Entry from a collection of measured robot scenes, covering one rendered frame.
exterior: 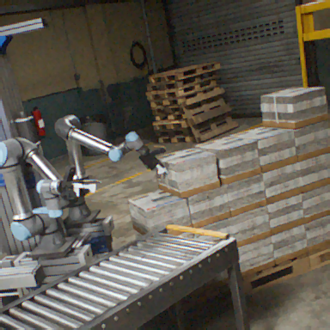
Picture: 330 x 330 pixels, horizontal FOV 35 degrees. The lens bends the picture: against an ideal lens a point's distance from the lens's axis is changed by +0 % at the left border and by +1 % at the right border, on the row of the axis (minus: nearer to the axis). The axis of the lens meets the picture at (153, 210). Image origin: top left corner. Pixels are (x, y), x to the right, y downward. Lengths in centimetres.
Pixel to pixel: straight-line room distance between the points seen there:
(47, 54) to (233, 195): 760
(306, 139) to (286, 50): 701
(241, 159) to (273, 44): 745
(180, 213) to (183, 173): 26
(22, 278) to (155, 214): 91
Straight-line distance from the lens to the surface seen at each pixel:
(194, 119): 948
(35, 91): 1037
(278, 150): 363
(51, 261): 299
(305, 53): 437
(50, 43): 1069
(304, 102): 373
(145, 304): 222
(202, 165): 332
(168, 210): 327
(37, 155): 281
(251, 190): 356
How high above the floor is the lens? 176
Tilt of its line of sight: 17 degrees down
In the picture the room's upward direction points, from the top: 12 degrees counter-clockwise
